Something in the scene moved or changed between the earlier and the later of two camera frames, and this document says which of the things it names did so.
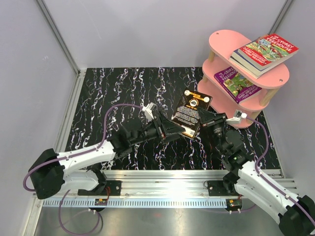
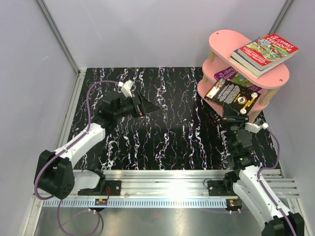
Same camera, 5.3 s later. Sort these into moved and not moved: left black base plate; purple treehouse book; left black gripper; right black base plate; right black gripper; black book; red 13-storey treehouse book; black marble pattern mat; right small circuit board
Moved: left black gripper; right black gripper; black book
Not moved: right black base plate; right small circuit board; red 13-storey treehouse book; left black base plate; purple treehouse book; black marble pattern mat
